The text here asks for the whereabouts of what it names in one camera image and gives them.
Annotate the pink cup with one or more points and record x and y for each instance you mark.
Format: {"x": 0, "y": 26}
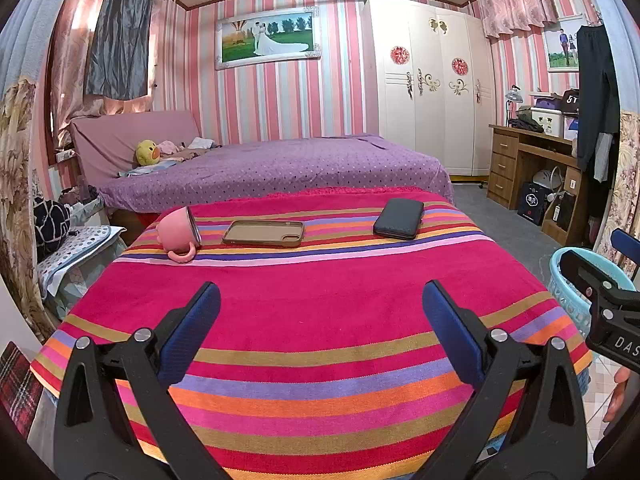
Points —
{"x": 172, "y": 230}

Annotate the floral beige curtain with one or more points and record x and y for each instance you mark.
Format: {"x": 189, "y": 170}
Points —
{"x": 627, "y": 185}
{"x": 20, "y": 160}

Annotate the white power strip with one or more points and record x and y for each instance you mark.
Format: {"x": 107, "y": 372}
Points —
{"x": 65, "y": 155}

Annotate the black box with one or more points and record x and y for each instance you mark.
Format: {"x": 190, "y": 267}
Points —
{"x": 564, "y": 212}

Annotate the red plaid cloth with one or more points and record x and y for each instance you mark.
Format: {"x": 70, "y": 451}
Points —
{"x": 17, "y": 390}

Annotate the white fan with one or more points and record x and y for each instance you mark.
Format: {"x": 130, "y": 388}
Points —
{"x": 545, "y": 181}

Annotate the pink covered headboard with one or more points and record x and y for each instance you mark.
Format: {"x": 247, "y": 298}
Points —
{"x": 110, "y": 140}

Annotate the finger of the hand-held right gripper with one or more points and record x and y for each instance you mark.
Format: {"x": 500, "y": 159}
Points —
{"x": 590, "y": 272}
{"x": 627, "y": 245}

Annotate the striped pink blanket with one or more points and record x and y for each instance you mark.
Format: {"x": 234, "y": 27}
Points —
{"x": 310, "y": 310}

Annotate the polka dot cushion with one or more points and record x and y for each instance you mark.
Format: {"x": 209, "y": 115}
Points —
{"x": 82, "y": 245}

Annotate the pink window curtain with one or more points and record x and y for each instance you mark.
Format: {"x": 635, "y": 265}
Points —
{"x": 70, "y": 60}

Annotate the person's right hand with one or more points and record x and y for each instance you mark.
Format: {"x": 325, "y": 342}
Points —
{"x": 620, "y": 390}

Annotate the desk lamp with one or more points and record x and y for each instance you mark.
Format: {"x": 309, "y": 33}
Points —
{"x": 512, "y": 100}

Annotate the grey hanging garment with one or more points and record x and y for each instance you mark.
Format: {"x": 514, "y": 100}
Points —
{"x": 602, "y": 160}

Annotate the grey curtain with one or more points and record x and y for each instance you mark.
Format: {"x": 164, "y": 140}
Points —
{"x": 120, "y": 35}

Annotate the dark clothes pile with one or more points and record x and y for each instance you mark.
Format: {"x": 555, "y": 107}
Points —
{"x": 524, "y": 126}

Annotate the pink cloth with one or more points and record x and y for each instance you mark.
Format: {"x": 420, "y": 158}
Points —
{"x": 170, "y": 148}

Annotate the turquoise plastic basket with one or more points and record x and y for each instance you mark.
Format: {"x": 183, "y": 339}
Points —
{"x": 565, "y": 285}

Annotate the pink curtain valance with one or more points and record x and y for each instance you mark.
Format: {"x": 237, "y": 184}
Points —
{"x": 515, "y": 5}

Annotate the white storage box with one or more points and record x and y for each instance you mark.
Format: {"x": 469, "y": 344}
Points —
{"x": 547, "y": 122}

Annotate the black white patterned bag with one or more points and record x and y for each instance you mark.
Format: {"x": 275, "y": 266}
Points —
{"x": 50, "y": 227}

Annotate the beige phone case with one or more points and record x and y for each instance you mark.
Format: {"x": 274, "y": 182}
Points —
{"x": 265, "y": 233}

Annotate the red paper cutout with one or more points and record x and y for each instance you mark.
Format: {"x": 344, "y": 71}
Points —
{"x": 459, "y": 66}
{"x": 400, "y": 55}

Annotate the purple box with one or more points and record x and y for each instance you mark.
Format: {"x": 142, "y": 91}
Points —
{"x": 547, "y": 102}

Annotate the wooden desk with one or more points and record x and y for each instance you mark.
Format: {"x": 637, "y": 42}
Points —
{"x": 505, "y": 160}

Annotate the yellow duck plush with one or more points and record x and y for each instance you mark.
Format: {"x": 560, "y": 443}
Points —
{"x": 148, "y": 152}

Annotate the dark blue gift bag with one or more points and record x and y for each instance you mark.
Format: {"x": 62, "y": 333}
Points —
{"x": 530, "y": 204}

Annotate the white wardrobe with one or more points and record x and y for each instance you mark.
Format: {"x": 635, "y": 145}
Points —
{"x": 435, "y": 120}

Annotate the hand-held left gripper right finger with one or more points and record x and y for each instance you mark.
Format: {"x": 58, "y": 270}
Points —
{"x": 450, "y": 330}

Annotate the black wallet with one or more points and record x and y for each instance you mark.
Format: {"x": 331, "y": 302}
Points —
{"x": 400, "y": 217}

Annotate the dark hanging garment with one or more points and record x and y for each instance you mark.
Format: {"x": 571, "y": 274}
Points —
{"x": 597, "y": 90}

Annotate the bed with purple cover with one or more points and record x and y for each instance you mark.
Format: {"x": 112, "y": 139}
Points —
{"x": 300, "y": 165}

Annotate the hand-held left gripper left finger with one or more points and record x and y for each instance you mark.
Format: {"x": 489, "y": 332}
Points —
{"x": 192, "y": 330}

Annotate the wooden bed frame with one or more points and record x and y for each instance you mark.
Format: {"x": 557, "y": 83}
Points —
{"x": 132, "y": 220}

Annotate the small wall photo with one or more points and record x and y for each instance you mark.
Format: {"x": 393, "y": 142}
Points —
{"x": 562, "y": 45}

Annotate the white cloth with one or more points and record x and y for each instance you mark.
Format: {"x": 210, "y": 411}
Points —
{"x": 204, "y": 142}

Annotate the framed wedding photo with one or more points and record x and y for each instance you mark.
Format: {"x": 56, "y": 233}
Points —
{"x": 267, "y": 37}

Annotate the grey green cover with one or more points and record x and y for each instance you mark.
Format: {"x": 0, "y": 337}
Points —
{"x": 85, "y": 285}

